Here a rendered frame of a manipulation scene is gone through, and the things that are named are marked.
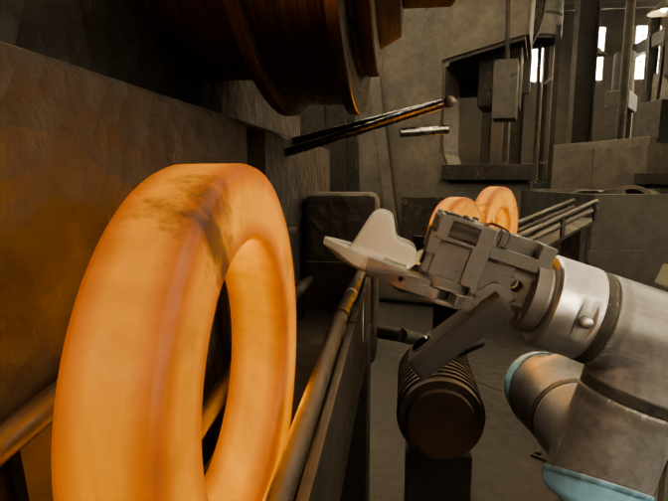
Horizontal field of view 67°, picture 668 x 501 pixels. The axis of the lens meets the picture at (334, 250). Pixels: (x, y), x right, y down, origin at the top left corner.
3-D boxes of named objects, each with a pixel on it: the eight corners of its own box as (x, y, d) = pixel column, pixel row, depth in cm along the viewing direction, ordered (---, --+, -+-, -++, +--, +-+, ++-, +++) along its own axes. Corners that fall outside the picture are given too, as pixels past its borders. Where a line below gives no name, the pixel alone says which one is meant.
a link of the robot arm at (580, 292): (551, 340, 54) (583, 376, 44) (506, 324, 54) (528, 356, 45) (584, 261, 52) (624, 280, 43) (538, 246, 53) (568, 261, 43)
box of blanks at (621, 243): (580, 354, 235) (591, 187, 224) (500, 308, 317) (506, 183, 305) (776, 345, 248) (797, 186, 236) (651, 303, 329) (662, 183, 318)
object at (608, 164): (591, 260, 495) (600, 145, 479) (692, 283, 389) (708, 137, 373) (543, 262, 484) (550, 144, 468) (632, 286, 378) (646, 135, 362)
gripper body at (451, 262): (431, 205, 53) (545, 243, 52) (404, 281, 54) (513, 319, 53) (435, 210, 45) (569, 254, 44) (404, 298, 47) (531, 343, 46)
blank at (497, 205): (468, 192, 98) (484, 192, 96) (503, 182, 109) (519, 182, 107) (469, 269, 101) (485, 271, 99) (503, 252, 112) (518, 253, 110)
